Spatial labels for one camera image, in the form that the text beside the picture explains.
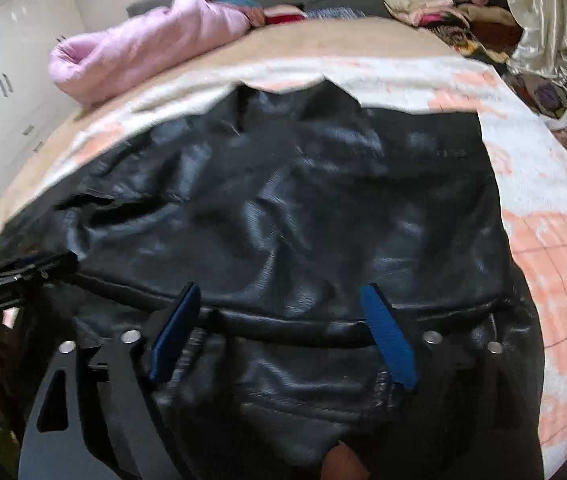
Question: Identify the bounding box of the red pink folded cloth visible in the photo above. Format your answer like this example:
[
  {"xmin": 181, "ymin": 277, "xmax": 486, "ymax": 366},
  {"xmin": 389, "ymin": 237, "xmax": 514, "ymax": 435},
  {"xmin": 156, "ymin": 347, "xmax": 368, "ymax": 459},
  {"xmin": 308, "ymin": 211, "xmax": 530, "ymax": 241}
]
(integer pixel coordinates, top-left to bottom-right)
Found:
[{"xmin": 264, "ymin": 4, "xmax": 308, "ymax": 26}]

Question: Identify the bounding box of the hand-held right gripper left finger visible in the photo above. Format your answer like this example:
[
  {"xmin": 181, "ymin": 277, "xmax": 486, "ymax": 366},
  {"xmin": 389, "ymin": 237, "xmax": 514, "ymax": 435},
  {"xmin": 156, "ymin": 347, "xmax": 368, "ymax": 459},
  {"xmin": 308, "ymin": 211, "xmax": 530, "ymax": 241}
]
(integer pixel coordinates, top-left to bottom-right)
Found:
[{"xmin": 18, "ymin": 281, "xmax": 202, "ymax": 480}]

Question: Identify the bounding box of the cream satin cloth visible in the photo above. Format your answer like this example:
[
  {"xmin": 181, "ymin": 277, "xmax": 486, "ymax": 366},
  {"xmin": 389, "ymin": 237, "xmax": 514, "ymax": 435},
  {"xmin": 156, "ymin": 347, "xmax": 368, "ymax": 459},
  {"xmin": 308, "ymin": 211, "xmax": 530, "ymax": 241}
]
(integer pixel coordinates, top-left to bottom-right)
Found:
[{"xmin": 506, "ymin": 0, "xmax": 567, "ymax": 87}]

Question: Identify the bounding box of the black leather jacket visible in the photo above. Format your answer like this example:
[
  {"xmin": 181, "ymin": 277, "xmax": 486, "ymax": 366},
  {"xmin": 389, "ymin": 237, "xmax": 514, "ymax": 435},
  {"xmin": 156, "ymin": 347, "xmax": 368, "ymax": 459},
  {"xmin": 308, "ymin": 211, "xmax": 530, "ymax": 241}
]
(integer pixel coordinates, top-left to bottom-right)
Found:
[{"xmin": 0, "ymin": 80, "xmax": 547, "ymax": 480}]

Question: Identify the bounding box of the white orange checked blanket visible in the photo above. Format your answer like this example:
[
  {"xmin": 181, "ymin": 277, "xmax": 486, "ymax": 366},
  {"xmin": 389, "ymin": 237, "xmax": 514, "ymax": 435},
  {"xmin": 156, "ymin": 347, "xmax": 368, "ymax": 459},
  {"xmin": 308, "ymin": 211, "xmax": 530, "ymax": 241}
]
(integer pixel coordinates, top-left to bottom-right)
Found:
[{"xmin": 0, "ymin": 55, "xmax": 567, "ymax": 461}]

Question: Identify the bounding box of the beige bed sheet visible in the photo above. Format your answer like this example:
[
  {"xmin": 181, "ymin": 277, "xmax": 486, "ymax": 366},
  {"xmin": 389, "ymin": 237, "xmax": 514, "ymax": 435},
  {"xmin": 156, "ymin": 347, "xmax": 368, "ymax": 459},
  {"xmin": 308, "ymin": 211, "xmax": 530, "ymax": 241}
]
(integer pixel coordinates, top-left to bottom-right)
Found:
[{"xmin": 0, "ymin": 16, "xmax": 464, "ymax": 261}]

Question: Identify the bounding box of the pile of mixed clothes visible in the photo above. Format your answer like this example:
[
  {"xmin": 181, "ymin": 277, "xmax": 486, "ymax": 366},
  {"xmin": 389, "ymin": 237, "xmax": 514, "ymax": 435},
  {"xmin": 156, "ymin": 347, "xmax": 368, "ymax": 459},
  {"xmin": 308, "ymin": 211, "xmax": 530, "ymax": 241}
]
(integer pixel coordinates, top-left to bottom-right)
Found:
[{"xmin": 378, "ymin": 0, "xmax": 525, "ymax": 63}]

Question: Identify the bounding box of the maroon teal cloth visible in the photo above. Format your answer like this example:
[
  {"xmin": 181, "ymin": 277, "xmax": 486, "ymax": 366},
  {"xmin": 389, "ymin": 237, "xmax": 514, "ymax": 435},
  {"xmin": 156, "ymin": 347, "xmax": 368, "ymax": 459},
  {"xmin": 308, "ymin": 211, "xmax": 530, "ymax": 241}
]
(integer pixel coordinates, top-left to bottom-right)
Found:
[{"xmin": 202, "ymin": 0, "xmax": 266, "ymax": 27}]

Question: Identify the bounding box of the blue striped cloth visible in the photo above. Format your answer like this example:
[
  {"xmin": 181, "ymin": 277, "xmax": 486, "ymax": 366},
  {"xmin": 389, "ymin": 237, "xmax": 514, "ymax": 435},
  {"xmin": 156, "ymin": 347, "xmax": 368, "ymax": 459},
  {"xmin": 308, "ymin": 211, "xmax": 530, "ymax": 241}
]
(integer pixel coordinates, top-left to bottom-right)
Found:
[{"xmin": 306, "ymin": 6, "xmax": 367, "ymax": 22}]

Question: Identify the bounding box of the white wardrobe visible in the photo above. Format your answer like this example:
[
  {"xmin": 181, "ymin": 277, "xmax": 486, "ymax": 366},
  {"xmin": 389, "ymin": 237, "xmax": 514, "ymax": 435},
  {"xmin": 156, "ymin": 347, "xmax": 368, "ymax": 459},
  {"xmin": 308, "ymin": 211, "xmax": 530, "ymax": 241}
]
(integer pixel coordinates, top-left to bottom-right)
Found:
[{"xmin": 0, "ymin": 0, "xmax": 88, "ymax": 221}]

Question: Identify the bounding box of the purple floral cloth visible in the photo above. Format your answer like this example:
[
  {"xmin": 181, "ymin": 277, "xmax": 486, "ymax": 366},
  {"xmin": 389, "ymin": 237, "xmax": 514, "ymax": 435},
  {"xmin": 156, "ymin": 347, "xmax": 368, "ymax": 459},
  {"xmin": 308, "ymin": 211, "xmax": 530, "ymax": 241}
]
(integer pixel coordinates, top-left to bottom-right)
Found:
[{"xmin": 512, "ymin": 72, "xmax": 567, "ymax": 132}]

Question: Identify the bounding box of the person's right hand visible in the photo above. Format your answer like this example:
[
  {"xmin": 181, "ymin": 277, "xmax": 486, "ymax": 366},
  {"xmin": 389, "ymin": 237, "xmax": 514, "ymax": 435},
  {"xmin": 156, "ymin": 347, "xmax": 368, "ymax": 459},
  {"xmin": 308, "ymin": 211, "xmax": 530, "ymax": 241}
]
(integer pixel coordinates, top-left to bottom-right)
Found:
[{"xmin": 322, "ymin": 442, "xmax": 370, "ymax": 480}]

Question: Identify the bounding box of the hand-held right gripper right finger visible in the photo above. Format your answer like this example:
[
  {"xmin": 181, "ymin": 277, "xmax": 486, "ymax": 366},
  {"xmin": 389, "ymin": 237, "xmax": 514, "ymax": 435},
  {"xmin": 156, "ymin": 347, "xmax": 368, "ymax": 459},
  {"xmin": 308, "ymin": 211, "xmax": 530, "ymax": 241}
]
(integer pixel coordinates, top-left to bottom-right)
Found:
[{"xmin": 360, "ymin": 282, "xmax": 547, "ymax": 480}]

